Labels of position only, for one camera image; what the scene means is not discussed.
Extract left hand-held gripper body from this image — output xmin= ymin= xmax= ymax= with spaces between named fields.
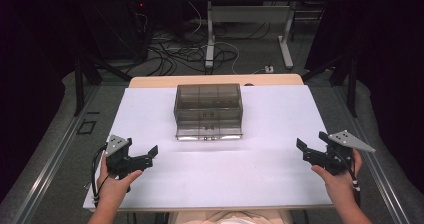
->
xmin=105 ymin=134 xmax=155 ymax=180

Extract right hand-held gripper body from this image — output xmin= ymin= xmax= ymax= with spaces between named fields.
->
xmin=302 ymin=129 xmax=377 ymax=177

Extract person's left hand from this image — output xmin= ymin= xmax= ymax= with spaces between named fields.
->
xmin=96 ymin=155 xmax=144 ymax=205

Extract person's right hand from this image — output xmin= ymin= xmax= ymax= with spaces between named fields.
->
xmin=311 ymin=148 xmax=363 ymax=204

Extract white board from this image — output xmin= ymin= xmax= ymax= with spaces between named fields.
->
xmin=82 ymin=85 xmax=334 ymax=212

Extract clear grey plastic drawer box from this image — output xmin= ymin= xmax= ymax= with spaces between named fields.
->
xmin=173 ymin=83 xmax=244 ymax=142

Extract black metal stand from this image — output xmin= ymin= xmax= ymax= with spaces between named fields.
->
xmin=301 ymin=48 xmax=360 ymax=119
xmin=73 ymin=48 xmax=133 ymax=117

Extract person's light clothing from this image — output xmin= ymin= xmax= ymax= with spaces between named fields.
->
xmin=167 ymin=209 xmax=295 ymax=224

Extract dark equipment with red light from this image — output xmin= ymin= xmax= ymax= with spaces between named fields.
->
xmin=99 ymin=0 xmax=153 ymax=62

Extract white metal-legged desk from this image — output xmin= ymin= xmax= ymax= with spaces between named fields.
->
xmin=185 ymin=0 xmax=335 ymax=70

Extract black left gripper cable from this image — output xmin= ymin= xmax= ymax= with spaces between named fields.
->
xmin=90 ymin=145 xmax=112 ymax=208

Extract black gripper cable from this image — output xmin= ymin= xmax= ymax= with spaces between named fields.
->
xmin=90 ymin=145 xmax=112 ymax=208
xmin=346 ymin=163 xmax=362 ymax=207

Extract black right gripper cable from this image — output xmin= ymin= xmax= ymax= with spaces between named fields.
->
xmin=346 ymin=163 xmax=362 ymax=207

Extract aluminium floor rail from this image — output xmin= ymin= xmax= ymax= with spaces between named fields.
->
xmin=333 ymin=86 xmax=412 ymax=224
xmin=12 ymin=86 xmax=101 ymax=224

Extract tangle of floor cables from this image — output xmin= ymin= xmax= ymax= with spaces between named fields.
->
xmin=134 ymin=12 xmax=272 ymax=77

